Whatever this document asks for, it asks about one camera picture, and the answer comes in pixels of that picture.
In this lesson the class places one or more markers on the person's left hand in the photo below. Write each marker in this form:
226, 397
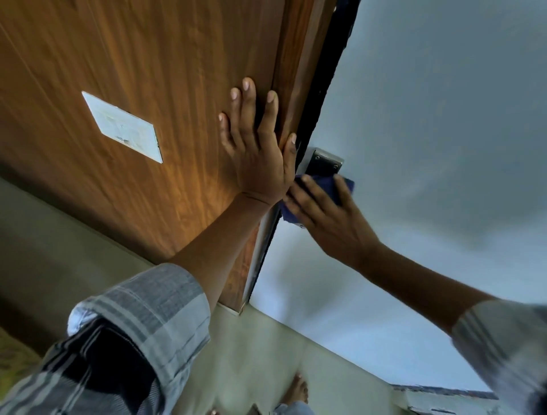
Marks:
256, 166

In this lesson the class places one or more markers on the person's right hand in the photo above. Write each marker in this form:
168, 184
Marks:
337, 231

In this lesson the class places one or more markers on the person's left middle finger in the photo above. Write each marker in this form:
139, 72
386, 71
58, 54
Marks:
248, 107

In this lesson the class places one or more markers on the person's left thumb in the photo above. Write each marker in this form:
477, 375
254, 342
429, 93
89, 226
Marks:
290, 156

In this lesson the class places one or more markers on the person's right middle finger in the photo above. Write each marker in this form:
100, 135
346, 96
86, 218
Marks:
305, 205

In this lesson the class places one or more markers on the person's left little finger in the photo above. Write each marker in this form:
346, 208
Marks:
225, 132

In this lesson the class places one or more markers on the person's right little finger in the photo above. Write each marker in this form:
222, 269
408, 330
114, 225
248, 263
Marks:
344, 190

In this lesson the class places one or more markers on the blue cleaning cloth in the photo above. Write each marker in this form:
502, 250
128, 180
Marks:
329, 186

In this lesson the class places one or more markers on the brown wooden door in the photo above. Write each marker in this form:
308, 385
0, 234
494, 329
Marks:
171, 85

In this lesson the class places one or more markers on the person's right forearm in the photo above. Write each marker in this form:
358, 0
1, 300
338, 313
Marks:
423, 286

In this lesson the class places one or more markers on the person's left forearm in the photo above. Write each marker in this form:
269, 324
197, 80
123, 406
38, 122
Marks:
222, 248

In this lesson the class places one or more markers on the metal door lock plate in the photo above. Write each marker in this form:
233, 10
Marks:
322, 161

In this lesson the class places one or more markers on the white sticker label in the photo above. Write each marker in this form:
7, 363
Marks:
124, 127

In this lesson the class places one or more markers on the person's bare foot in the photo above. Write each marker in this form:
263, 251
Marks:
295, 391

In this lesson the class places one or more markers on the blue jeans leg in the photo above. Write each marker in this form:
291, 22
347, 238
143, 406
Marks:
292, 409

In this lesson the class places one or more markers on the grey striped shirt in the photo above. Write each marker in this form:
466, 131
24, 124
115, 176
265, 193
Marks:
128, 333

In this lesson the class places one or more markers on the white ledge with dark trim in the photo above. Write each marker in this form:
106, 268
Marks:
444, 402

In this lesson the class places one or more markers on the yellow green floor mat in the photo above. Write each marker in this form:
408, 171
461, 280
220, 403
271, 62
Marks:
15, 363

